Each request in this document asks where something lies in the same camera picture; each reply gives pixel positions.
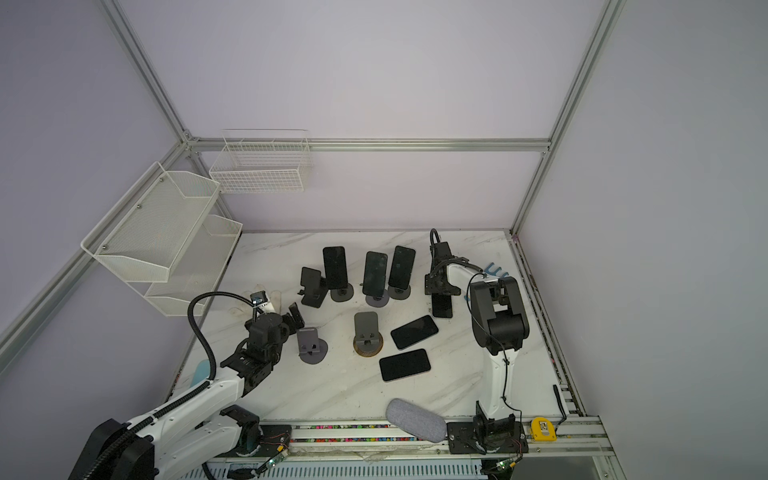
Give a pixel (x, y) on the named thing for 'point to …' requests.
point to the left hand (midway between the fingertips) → (281, 312)
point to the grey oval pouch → (416, 420)
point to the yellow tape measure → (537, 430)
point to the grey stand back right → (398, 293)
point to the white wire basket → (263, 160)
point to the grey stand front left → (311, 349)
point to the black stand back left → (315, 287)
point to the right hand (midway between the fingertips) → (433, 288)
